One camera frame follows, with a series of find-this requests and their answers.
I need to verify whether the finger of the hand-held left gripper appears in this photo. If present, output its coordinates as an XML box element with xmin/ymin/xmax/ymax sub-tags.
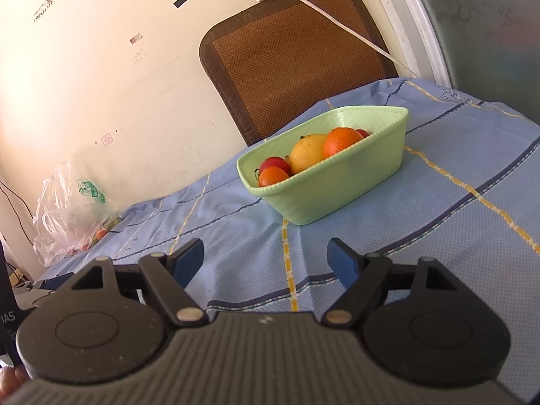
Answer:
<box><xmin>29</xmin><ymin>274</ymin><xmax>76</xmax><ymax>294</ymax></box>

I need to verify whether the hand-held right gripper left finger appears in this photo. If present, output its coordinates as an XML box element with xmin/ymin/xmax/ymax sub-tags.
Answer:
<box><xmin>70</xmin><ymin>238</ymin><xmax>209</xmax><ymax>328</ymax></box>

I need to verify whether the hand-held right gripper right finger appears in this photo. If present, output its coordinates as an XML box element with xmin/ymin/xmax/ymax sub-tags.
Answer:
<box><xmin>324</xmin><ymin>237</ymin><xmax>462</xmax><ymax>328</ymax></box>

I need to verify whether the light green plastic bowl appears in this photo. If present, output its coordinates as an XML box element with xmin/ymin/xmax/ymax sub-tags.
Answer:
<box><xmin>236</xmin><ymin>105</ymin><xmax>410</xmax><ymax>225</ymax></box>

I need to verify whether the small orange mandarin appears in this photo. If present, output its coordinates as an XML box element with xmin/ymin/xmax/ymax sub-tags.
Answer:
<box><xmin>258</xmin><ymin>166</ymin><xmax>291</xmax><ymax>187</ymax></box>

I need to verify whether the large orange tangerine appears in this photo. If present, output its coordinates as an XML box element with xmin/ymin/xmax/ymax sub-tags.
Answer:
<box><xmin>323</xmin><ymin>127</ymin><xmax>364</xmax><ymax>159</ymax></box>

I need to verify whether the person's left hand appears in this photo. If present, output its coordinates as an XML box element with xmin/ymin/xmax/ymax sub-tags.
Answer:
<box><xmin>0</xmin><ymin>366</ymin><xmax>29</xmax><ymax>403</ymax></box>

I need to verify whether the beige power strip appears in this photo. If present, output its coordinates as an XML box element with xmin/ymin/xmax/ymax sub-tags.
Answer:
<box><xmin>6</xmin><ymin>268</ymin><xmax>32</xmax><ymax>288</ymax></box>

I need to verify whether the clear plastic bag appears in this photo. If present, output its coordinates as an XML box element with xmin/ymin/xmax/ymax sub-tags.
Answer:
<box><xmin>33</xmin><ymin>158</ymin><xmax>123</xmax><ymax>267</ymax></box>

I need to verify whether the blue striped tablecloth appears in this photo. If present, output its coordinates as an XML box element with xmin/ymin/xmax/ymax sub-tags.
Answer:
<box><xmin>31</xmin><ymin>77</ymin><xmax>540</xmax><ymax>374</ymax></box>

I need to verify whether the large yellow citrus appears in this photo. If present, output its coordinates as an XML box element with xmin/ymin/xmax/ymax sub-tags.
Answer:
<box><xmin>289</xmin><ymin>134</ymin><xmax>330</xmax><ymax>174</ymax></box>

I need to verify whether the brown woven mat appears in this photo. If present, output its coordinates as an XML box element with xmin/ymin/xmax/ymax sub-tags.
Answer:
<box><xmin>199</xmin><ymin>0</ymin><xmax>399</xmax><ymax>146</ymax></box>

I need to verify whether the frosted glass pane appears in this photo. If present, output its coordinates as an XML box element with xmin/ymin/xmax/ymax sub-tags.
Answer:
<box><xmin>411</xmin><ymin>0</ymin><xmax>540</xmax><ymax>126</ymax></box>

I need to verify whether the black wall cable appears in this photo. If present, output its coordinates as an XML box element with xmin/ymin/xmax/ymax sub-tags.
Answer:
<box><xmin>0</xmin><ymin>181</ymin><xmax>38</xmax><ymax>271</ymax></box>

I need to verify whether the white cable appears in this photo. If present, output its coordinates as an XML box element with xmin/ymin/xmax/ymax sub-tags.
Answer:
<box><xmin>207</xmin><ymin>0</ymin><xmax>418</xmax><ymax>79</ymax></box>

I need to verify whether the white window frame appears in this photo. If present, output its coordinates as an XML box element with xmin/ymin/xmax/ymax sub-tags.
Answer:
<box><xmin>387</xmin><ymin>0</ymin><xmax>450</xmax><ymax>89</ymax></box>

